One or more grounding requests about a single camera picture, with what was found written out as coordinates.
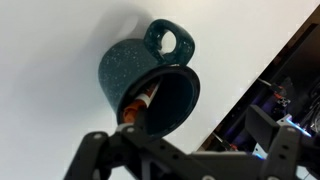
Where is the dark blue speckled mug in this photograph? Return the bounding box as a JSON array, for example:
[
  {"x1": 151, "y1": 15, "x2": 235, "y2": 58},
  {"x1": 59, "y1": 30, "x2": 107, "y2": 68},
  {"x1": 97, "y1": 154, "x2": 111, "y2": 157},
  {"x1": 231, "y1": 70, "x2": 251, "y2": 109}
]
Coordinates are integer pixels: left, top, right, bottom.
[{"x1": 98, "y1": 19, "x2": 200, "y2": 138}]

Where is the orange white marker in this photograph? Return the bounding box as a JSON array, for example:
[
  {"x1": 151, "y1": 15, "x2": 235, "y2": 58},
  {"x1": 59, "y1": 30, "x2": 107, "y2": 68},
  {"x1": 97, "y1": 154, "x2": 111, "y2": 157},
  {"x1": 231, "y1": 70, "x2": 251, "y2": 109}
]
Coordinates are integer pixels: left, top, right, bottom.
[{"x1": 123, "y1": 83, "x2": 160, "y2": 123}]

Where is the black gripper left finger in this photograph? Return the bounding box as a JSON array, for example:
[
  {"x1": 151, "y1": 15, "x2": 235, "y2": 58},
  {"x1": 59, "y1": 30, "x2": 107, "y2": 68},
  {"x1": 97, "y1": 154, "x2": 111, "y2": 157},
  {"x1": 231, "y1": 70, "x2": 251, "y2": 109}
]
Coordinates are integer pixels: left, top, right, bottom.
[{"x1": 63, "y1": 108, "x2": 207, "y2": 180}]

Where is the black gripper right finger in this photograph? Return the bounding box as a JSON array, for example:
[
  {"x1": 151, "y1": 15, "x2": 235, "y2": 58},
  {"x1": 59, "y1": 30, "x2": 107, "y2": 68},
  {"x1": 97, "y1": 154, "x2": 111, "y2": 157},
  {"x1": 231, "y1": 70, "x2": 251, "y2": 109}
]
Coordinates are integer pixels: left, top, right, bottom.
[{"x1": 245, "y1": 105, "x2": 320, "y2": 180}]

